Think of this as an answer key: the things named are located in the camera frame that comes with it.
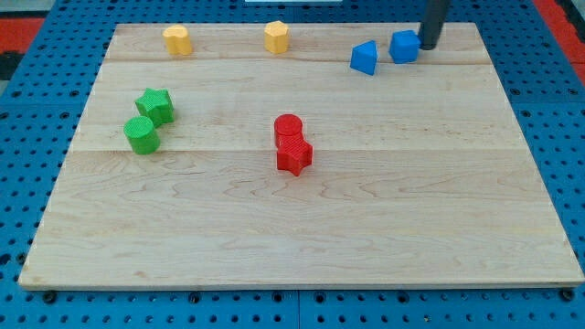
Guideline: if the wooden board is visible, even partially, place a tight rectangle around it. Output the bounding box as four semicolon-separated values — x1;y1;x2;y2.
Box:
19;23;584;291

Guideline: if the green star block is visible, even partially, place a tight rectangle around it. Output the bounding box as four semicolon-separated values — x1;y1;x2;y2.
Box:
134;88;175;128

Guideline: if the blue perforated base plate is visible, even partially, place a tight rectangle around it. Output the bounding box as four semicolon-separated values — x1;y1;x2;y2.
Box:
1;0;584;328

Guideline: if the yellow heart block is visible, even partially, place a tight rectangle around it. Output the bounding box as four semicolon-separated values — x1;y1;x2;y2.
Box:
162;25;193;55

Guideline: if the red star block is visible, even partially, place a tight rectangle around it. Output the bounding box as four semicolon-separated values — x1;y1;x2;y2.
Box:
276;135;313;176

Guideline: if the yellow hexagon block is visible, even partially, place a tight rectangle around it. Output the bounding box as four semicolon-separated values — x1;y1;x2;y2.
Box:
264;20;289;54

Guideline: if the green cylinder block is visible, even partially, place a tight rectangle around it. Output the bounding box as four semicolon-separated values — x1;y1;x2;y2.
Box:
123;116;160;154

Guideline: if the red cylinder block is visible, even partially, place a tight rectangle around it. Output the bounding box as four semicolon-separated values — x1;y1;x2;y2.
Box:
273;113;303;148

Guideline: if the blue cube block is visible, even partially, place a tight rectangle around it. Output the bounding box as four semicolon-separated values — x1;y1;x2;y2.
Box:
388;30;420;64

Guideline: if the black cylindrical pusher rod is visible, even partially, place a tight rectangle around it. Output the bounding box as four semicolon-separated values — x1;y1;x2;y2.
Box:
418;0;451;50

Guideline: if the blue triangle block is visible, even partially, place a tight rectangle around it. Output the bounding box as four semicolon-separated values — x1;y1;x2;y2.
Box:
349;40;378;76

